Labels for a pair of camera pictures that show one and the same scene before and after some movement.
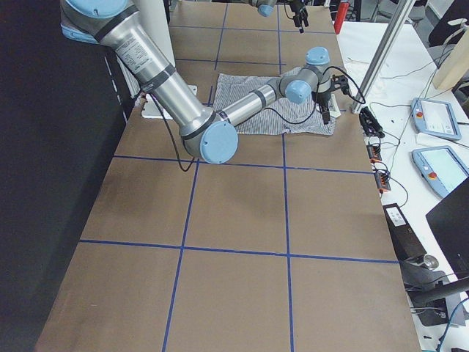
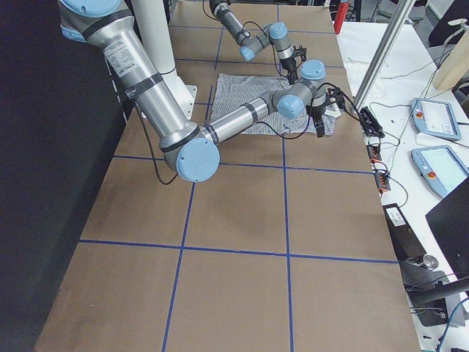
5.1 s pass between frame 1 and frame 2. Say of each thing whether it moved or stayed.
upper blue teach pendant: stayed
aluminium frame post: stayed
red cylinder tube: stayed
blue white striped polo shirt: stayed
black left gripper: moved
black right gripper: moved
